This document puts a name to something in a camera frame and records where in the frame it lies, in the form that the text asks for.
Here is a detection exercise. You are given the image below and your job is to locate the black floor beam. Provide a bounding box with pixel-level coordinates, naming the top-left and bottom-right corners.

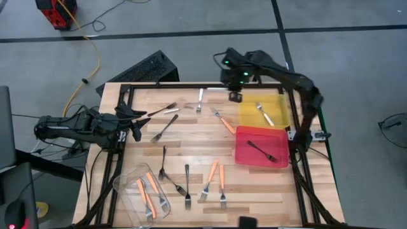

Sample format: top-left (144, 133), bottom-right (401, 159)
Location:
top-left (14, 148), bottom-right (85, 183)

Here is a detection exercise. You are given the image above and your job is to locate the grey floor device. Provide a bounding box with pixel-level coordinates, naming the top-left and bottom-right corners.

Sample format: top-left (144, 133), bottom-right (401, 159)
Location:
top-left (378, 113), bottom-right (407, 131)

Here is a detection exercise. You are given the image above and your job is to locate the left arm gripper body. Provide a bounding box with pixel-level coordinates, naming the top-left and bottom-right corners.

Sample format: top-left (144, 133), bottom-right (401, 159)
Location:
top-left (104, 101), bottom-right (142, 142)

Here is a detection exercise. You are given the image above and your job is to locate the red translucent plastic bin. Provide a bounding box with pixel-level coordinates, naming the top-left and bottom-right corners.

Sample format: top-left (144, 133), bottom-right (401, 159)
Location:
top-left (234, 125), bottom-right (290, 169)

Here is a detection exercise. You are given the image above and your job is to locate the yellow cable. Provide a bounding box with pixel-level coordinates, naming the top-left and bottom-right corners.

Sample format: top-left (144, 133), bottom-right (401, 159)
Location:
top-left (56, 0), bottom-right (102, 118)

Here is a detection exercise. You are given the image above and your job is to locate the clear plastic bin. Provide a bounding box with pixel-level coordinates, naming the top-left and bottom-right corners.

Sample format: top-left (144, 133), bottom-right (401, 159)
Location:
top-left (113, 162), bottom-right (172, 229)

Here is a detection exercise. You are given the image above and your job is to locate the grey flat panel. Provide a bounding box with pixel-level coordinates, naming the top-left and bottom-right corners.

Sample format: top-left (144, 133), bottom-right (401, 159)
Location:
top-left (0, 85), bottom-right (17, 171)

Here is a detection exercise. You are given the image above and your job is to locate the yellow round sticker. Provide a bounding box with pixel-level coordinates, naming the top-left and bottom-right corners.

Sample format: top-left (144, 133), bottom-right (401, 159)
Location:
top-left (35, 201), bottom-right (50, 219)

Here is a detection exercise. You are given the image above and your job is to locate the thin black floor cable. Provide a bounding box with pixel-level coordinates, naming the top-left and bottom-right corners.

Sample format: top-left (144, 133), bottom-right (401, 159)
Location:
top-left (67, 0), bottom-right (153, 33)

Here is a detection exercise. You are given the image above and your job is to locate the black computer mouse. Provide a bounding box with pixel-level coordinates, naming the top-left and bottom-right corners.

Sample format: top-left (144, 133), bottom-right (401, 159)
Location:
top-left (4, 199), bottom-right (27, 229)

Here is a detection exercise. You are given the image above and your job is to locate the dark grey desk pad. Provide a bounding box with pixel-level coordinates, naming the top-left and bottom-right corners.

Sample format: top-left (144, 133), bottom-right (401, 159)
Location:
top-left (0, 161), bottom-right (40, 229)

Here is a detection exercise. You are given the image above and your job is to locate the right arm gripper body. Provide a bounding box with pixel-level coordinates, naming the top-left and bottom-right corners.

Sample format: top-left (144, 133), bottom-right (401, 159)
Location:
top-left (221, 67), bottom-right (254, 103)

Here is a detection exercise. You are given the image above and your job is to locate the black rectangular object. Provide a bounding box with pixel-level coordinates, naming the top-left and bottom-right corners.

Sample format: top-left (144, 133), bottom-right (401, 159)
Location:
top-left (238, 216), bottom-right (258, 229)

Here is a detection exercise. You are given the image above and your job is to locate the red and black equipment case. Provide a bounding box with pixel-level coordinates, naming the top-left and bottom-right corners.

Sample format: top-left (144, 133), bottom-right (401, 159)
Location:
top-left (34, 0), bottom-right (78, 31)

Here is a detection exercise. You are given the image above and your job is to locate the yellow translucent plastic bin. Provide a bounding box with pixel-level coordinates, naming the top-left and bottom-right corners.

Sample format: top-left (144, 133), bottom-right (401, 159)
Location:
top-left (238, 94), bottom-right (291, 128)

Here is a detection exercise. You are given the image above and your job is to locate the black aluminium table frame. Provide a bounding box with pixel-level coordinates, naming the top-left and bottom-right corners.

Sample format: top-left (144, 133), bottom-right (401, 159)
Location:
top-left (72, 81), bottom-right (346, 229)

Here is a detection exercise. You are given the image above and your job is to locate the orange-handled metal fork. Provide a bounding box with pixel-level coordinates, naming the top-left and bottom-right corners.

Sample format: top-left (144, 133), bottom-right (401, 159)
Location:
top-left (218, 163), bottom-right (228, 210)
top-left (146, 172), bottom-right (169, 213)
top-left (135, 178), bottom-right (154, 223)
top-left (209, 106), bottom-right (237, 135)
top-left (199, 158), bottom-right (219, 203)
top-left (139, 177), bottom-right (158, 220)

